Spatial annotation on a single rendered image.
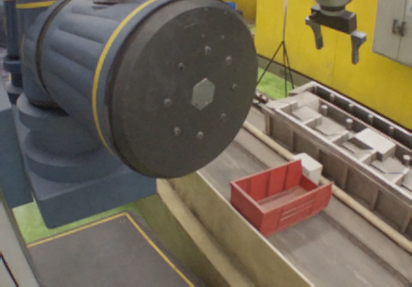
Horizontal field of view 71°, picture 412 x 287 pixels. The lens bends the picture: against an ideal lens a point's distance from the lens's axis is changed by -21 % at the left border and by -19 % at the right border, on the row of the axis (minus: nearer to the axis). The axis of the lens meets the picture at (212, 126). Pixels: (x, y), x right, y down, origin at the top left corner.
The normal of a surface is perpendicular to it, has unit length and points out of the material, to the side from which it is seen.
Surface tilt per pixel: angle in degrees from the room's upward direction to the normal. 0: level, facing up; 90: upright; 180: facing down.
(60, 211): 90
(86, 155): 23
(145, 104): 89
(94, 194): 90
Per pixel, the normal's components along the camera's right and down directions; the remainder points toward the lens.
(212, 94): 0.70, 0.35
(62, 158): 0.11, -0.65
